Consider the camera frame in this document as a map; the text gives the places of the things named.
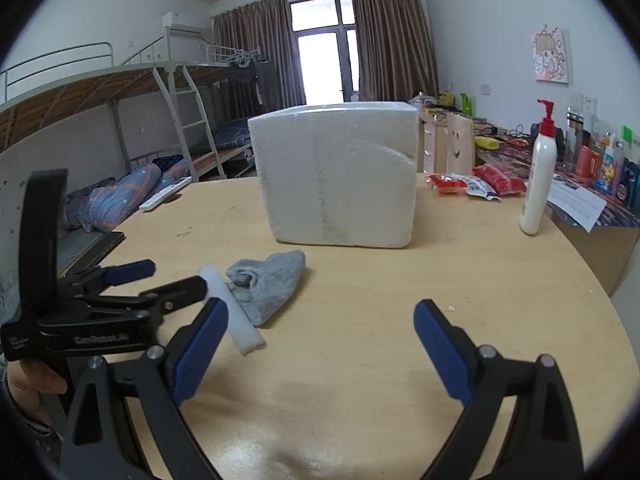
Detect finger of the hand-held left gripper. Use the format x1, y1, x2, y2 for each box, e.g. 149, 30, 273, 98
82, 275, 209, 327
65, 259, 156, 302

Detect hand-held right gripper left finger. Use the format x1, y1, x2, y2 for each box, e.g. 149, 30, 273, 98
60, 297, 230, 480

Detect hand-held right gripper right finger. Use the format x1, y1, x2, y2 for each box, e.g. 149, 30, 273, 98
414, 299, 585, 480

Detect white foam piece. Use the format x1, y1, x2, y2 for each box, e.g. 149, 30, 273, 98
198, 262, 266, 356

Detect grey sock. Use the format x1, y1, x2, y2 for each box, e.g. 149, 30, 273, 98
226, 250, 307, 327

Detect white foam box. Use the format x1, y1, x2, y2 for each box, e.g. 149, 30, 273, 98
248, 101, 420, 250

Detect person's left forearm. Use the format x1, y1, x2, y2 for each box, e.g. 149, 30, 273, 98
0, 372, 62, 461

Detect person's left hand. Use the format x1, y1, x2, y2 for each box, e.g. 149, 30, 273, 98
6, 359, 69, 429

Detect blue and orange quilt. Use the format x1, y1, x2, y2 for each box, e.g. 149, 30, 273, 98
65, 162, 193, 233

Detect white remote control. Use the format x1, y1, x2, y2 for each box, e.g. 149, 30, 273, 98
139, 176, 193, 212

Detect blue plaid quilt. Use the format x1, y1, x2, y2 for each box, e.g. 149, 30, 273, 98
190, 119, 253, 156

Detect white bed ladder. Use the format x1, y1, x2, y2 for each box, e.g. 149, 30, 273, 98
152, 65, 226, 181

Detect white printed packet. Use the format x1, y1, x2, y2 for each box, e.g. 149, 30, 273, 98
457, 175, 502, 202

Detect small red packet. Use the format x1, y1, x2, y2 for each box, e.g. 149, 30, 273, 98
426, 172, 468, 196

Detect metal bunk bed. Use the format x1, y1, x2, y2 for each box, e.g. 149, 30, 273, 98
0, 42, 281, 241

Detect large red snack packet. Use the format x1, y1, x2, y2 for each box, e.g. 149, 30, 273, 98
471, 164, 527, 196

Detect wooden desk with mat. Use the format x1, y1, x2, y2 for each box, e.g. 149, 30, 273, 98
475, 132, 640, 297

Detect white lotion bottle red pump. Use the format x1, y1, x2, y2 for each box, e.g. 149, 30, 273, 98
518, 99, 558, 236

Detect printed paper sheet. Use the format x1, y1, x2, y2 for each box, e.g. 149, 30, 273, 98
546, 180, 607, 233

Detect wooden desk with drawers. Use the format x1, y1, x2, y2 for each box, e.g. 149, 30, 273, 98
417, 105, 496, 173

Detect wooden chair with smiley cutout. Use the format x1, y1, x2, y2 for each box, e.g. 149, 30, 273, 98
446, 112, 476, 176

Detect hanging dark clothes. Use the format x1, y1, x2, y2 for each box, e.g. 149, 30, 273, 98
230, 57, 281, 116

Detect white tube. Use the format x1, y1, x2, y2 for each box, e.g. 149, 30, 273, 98
597, 147, 617, 189

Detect dark blue bottle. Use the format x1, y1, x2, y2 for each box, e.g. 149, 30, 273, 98
614, 160, 640, 202

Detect white air conditioner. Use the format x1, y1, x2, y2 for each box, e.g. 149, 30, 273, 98
161, 11, 207, 37

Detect clear bottle black lid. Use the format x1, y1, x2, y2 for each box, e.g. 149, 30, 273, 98
565, 106, 587, 162

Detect brown curtain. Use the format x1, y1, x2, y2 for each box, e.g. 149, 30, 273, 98
350, 0, 440, 103
212, 0, 305, 121

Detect glass balcony door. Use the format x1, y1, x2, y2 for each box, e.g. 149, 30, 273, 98
289, 0, 361, 108

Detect pink wall poster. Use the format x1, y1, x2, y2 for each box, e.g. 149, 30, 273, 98
532, 27, 572, 85

